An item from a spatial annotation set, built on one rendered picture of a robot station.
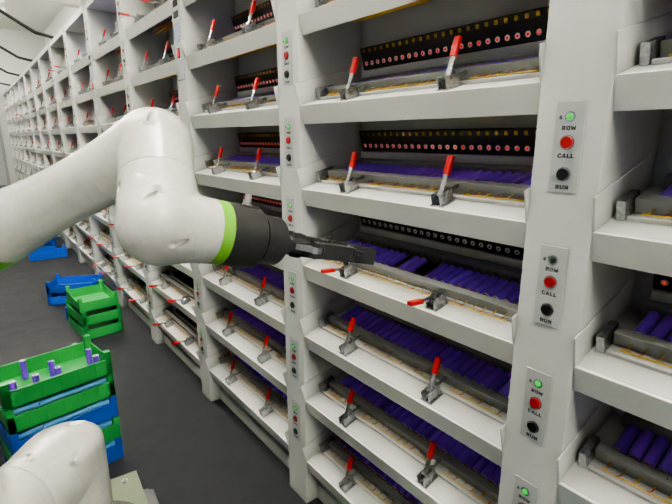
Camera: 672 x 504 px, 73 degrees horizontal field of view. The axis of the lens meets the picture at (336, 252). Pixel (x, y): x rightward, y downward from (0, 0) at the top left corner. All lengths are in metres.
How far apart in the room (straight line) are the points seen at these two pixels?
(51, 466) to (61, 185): 0.45
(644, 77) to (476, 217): 0.29
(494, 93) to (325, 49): 0.56
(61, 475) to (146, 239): 0.47
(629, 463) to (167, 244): 0.74
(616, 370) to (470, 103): 0.46
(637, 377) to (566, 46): 0.46
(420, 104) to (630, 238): 0.41
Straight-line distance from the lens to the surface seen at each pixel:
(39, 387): 1.66
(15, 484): 0.90
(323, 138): 1.20
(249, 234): 0.64
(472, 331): 0.85
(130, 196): 0.61
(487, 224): 0.79
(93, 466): 0.96
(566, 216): 0.72
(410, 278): 0.98
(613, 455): 0.89
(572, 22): 0.73
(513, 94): 0.76
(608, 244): 0.71
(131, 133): 0.67
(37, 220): 0.80
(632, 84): 0.69
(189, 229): 0.60
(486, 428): 0.94
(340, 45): 1.25
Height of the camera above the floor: 1.08
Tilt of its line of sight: 14 degrees down
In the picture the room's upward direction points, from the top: straight up
